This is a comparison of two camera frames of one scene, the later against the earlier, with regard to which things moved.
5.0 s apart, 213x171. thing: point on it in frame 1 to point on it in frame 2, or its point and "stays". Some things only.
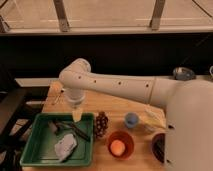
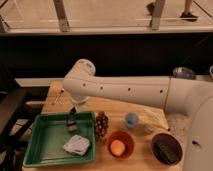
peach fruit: [117, 147] stays
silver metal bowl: [183, 73] stays
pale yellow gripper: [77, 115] to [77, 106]
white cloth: [65, 146] to [77, 145]
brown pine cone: [101, 124] stays
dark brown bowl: [158, 146] stays
